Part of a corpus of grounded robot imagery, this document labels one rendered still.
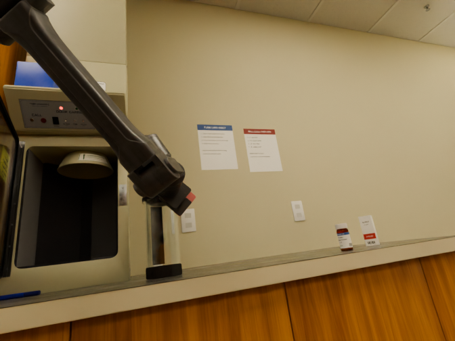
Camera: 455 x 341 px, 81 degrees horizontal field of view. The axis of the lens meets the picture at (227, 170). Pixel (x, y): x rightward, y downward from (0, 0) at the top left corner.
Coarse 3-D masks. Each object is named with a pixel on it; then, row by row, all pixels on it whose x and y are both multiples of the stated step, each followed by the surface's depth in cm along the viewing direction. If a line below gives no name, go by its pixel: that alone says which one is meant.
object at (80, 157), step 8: (72, 152) 89; (80, 152) 88; (88, 152) 89; (96, 152) 91; (64, 160) 87; (72, 160) 86; (80, 160) 86; (88, 160) 87; (96, 160) 89; (104, 160) 92; (64, 168) 93; (72, 168) 97; (80, 168) 99; (88, 168) 100; (96, 168) 101; (104, 168) 100; (72, 176) 97; (80, 176) 99; (88, 176) 101; (96, 176) 101; (104, 176) 101
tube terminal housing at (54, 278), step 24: (96, 72) 96; (120, 72) 99; (48, 144) 83; (72, 144) 86; (96, 144) 88; (120, 168) 87; (120, 216) 83; (120, 240) 80; (72, 264) 75; (96, 264) 77; (120, 264) 78; (0, 288) 69; (24, 288) 70; (48, 288) 71; (72, 288) 73
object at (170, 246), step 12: (144, 204) 80; (156, 204) 75; (156, 216) 74; (168, 216) 75; (156, 228) 73; (168, 228) 74; (156, 240) 72; (168, 240) 73; (156, 252) 71; (168, 252) 72; (156, 264) 70; (168, 264) 71
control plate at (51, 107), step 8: (24, 104) 77; (32, 104) 78; (40, 104) 78; (48, 104) 79; (56, 104) 80; (64, 104) 80; (72, 104) 81; (24, 112) 78; (32, 112) 79; (40, 112) 79; (48, 112) 80; (56, 112) 81; (64, 112) 81; (72, 112) 82; (80, 112) 82; (24, 120) 79; (40, 120) 80; (48, 120) 81; (72, 120) 83; (80, 120) 84; (88, 120) 84; (48, 128) 82; (56, 128) 82; (64, 128) 83; (72, 128) 84; (80, 128) 84; (88, 128) 85
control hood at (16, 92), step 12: (12, 96) 76; (24, 96) 76; (36, 96) 77; (48, 96) 78; (60, 96) 79; (120, 96) 84; (12, 108) 77; (120, 108) 86; (12, 120) 78; (24, 132) 81; (36, 132) 82; (48, 132) 83; (60, 132) 84; (72, 132) 85; (84, 132) 86; (96, 132) 87
